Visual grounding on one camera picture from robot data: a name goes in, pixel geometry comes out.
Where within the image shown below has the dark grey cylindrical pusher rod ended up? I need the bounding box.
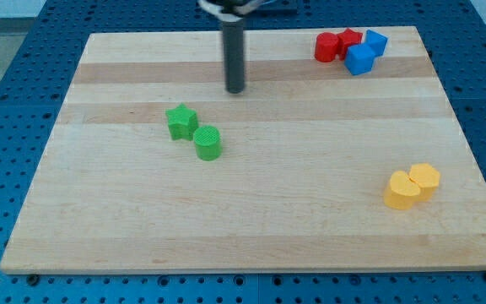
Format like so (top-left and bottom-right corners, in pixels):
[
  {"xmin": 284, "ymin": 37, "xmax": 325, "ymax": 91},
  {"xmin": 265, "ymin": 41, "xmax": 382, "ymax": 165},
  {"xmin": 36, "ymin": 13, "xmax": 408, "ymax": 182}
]
[{"xmin": 221, "ymin": 19, "xmax": 246, "ymax": 94}]

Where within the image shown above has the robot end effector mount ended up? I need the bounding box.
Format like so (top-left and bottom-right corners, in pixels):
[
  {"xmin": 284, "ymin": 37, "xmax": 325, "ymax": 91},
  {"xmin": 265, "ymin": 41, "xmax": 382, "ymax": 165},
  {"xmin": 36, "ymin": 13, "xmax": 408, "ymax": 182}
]
[{"xmin": 197, "ymin": 0, "xmax": 267, "ymax": 21}]

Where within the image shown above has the blue triangle block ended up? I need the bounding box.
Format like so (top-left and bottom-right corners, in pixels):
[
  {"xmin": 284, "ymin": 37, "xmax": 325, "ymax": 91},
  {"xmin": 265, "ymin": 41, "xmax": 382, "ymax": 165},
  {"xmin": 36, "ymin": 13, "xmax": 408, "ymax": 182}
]
[{"xmin": 364, "ymin": 30, "xmax": 388, "ymax": 57}]

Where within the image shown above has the red cylinder block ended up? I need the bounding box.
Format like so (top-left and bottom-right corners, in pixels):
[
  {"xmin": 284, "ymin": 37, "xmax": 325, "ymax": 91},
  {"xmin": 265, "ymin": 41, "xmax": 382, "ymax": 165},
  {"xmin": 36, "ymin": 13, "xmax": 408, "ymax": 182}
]
[{"xmin": 314, "ymin": 32, "xmax": 339, "ymax": 62}]

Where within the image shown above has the green star block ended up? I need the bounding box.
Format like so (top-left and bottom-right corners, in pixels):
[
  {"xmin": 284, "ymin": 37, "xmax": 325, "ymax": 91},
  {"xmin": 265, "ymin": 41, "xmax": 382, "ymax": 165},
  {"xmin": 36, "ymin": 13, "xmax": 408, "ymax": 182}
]
[{"xmin": 165, "ymin": 103, "xmax": 199, "ymax": 141}]

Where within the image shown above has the green cylinder block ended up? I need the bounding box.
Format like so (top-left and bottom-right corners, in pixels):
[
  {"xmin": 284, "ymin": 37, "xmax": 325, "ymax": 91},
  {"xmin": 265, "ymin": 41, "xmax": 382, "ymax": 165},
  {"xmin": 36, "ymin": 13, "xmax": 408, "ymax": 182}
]
[{"xmin": 193, "ymin": 125, "xmax": 222, "ymax": 161}]

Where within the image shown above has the red star block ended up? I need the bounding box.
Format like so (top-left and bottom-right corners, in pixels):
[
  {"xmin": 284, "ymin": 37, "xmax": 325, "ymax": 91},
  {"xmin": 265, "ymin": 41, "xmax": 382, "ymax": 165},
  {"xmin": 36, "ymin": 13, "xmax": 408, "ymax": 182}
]
[{"xmin": 337, "ymin": 28, "xmax": 363, "ymax": 61}]

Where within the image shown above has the blue cube block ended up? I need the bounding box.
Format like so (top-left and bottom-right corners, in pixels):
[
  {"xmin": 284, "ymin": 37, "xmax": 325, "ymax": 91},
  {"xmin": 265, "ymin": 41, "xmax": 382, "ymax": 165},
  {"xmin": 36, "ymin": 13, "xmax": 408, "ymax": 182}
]
[{"xmin": 344, "ymin": 43, "xmax": 376, "ymax": 75}]

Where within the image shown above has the light wooden board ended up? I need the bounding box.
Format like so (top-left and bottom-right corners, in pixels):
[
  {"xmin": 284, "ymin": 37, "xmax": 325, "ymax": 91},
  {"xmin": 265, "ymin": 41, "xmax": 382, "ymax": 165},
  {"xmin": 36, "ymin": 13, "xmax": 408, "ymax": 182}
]
[{"xmin": 0, "ymin": 26, "xmax": 486, "ymax": 275}]

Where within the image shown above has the yellow heart block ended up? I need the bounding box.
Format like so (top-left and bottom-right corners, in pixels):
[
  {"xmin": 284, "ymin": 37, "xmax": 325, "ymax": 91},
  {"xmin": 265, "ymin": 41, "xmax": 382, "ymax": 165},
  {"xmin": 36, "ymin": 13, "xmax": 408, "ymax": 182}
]
[{"xmin": 383, "ymin": 171, "xmax": 421, "ymax": 210}]

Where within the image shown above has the yellow hexagon block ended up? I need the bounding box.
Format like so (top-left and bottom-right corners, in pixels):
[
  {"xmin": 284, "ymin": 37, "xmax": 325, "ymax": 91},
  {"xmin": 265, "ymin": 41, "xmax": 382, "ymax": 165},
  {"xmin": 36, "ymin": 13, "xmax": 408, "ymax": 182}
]
[{"xmin": 408, "ymin": 163, "xmax": 440, "ymax": 202}]

